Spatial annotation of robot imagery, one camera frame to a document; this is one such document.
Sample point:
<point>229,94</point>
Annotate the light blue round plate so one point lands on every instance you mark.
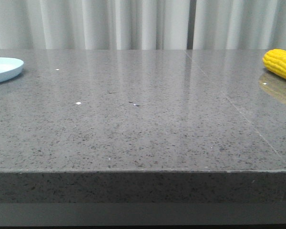
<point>10,68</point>

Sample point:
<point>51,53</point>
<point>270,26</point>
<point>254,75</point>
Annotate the yellow corn cob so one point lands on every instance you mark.
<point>275,61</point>

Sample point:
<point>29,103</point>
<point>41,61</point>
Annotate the white pleated curtain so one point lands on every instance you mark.
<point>143,24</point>

